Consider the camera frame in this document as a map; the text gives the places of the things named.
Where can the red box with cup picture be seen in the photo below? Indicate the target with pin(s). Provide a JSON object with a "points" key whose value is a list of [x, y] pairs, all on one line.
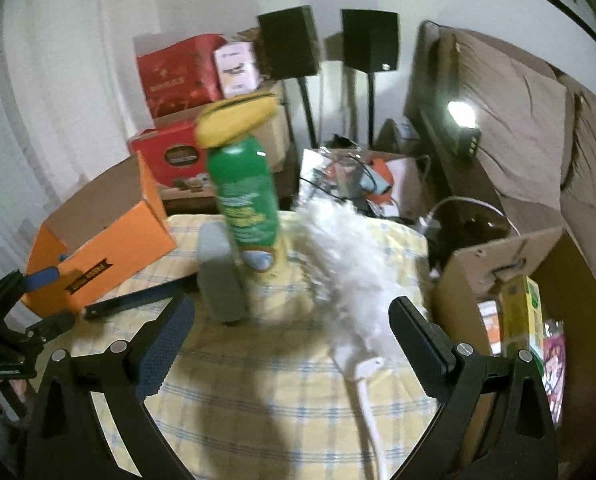
{"points": [[170, 160]]}

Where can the black lamp device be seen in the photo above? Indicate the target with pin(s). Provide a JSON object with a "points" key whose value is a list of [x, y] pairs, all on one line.
{"points": [[465, 132]]}

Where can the red gift box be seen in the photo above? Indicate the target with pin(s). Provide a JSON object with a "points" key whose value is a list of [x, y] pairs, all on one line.
{"points": [[177, 75]]}

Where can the plain cardboard box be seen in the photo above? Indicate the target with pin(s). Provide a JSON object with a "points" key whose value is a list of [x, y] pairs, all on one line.
{"points": [[273, 135]]}

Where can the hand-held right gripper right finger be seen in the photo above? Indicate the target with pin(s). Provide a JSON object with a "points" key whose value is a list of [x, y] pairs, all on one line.
{"points": [[424, 342]]}

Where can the pink packet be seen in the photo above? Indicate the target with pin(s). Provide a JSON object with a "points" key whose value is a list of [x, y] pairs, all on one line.
{"points": [[554, 375]]}

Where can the orange cardboard box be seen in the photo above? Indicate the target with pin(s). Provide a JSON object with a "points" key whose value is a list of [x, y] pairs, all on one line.
{"points": [[102, 245]]}

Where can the black flat bar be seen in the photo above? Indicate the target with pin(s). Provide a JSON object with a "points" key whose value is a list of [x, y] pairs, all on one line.
{"points": [[137, 297]]}

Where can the brown cardboard box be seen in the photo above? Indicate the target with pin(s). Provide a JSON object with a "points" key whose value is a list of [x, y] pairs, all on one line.
{"points": [[470, 280]]}

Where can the green spray can yellow cap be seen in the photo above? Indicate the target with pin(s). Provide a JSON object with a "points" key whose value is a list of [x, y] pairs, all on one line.
{"points": [[245, 200]]}

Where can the yellow checked tablecloth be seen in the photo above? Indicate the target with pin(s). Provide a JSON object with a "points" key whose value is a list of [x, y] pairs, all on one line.
{"points": [[258, 385]]}

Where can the dark brown round stool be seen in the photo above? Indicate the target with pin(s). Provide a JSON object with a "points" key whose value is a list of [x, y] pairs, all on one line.
{"points": [[470, 232]]}

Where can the yellow green carton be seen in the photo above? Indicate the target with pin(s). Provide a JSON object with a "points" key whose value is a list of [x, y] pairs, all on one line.
{"points": [[520, 315]]}

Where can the black speaker stand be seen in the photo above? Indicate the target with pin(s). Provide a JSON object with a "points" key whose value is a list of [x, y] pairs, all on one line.
{"points": [[371, 107], [308, 110]]}

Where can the silver foil bag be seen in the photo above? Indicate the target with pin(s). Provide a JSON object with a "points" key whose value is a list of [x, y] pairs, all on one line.
{"points": [[315, 175]]}

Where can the white orange paper bag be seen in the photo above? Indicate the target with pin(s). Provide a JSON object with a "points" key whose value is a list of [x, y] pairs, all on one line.
{"points": [[403, 180]]}

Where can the white curtain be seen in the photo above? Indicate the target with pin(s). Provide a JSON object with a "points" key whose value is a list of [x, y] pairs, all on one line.
{"points": [[42, 110]]}

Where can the white feather duster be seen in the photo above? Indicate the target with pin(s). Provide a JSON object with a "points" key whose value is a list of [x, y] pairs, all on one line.
{"points": [[348, 265]]}

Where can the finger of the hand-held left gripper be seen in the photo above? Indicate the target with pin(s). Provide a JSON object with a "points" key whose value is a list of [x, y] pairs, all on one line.
{"points": [[42, 278], [52, 323]]}

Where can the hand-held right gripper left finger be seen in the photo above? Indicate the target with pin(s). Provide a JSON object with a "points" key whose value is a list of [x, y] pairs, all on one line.
{"points": [[163, 352]]}

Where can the grey sponge block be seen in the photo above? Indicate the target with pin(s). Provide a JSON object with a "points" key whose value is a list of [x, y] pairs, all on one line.
{"points": [[221, 280]]}

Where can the black speaker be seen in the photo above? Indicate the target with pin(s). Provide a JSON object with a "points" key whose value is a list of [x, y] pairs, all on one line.
{"points": [[288, 42], [370, 40]]}

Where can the pink white small box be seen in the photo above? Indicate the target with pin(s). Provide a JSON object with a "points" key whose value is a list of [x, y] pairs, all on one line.
{"points": [[235, 70]]}

